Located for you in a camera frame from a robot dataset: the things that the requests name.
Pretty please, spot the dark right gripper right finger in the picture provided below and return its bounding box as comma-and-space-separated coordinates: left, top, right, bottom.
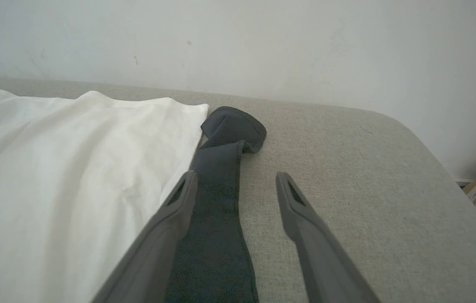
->
275, 171, 382, 303

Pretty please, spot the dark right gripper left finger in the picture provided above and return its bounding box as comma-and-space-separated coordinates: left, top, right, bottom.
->
91, 170, 199, 303

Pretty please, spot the grey fabric sofa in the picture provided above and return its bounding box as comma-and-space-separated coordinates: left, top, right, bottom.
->
0, 76, 476, 303

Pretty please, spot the white and black garment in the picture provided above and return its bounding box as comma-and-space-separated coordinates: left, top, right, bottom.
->
0, 76, 267, 303

